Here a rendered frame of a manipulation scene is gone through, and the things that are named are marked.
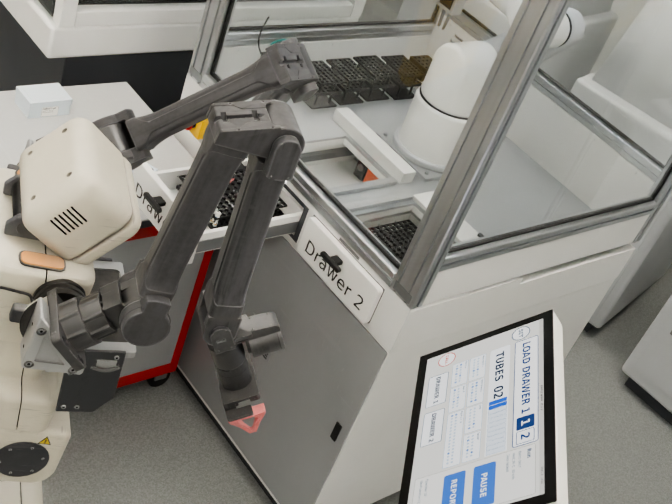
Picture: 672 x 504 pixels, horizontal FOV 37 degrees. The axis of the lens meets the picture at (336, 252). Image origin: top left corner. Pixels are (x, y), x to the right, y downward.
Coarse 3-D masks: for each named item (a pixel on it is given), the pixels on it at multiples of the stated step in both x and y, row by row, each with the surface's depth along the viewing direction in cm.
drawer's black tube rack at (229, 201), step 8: (240, 176) 262; (232, 184) 258; (240, 184) 259; (232, 192) 255; (224, 200) 256; (232, 200) 252; (280, 200) 259; (224, 208) 248; (232, 208) 250; (224, 216) 251; (208, 224) 247; (224, 224) 248
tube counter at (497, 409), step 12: (504, 384) 194; (492, 396) 193; (504, 396) 191; (492, 408) 191; (504, 408) 189; (492, 420) 188; (504, 420) 186; (492, 432) 185; (504, 432) 183; (492, 444) 182; (504, 444) 181
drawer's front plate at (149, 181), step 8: (136, 168) 249; (144, 168) 246; (136, 176) 250; (144, 176) 247; (152, 176) 244; (136, 184) 250; (144, 184) 247; (152, 184) 245; (160, 184) 243; (136, 192) 251; (152, 192) 245; (160, 192) 242; (168, 192) 241; (144, 200) 249; (168, 200) 240; (144, 208) 249; (168, 208) 241; (152, 216) 247; (160, 216) 244; (160, 224) 245; (192, 256) 239
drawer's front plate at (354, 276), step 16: (320, 224) 251; (304, 240) 255; (320, 240) 250; (336, 240) 248; (304, 256) 256; (352, 256) 245; (320, 272) 253; (352, 272) 243; (336, 288) 249; (352, 288) 244; (368, 288) 240; (352, 304) 245; (368, 304) 241; (368, 320) 244
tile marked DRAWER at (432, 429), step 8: (424, 416) 200; (432, 416) 199; (440, 416) 197; (424, 424) 198; (432, 424) 197; (440, 424) 195; (424, 432) 196; (432, 432) 195; (440, 432) 193; (424, 440) 194; (432, 440) 193; (440, 440) 191
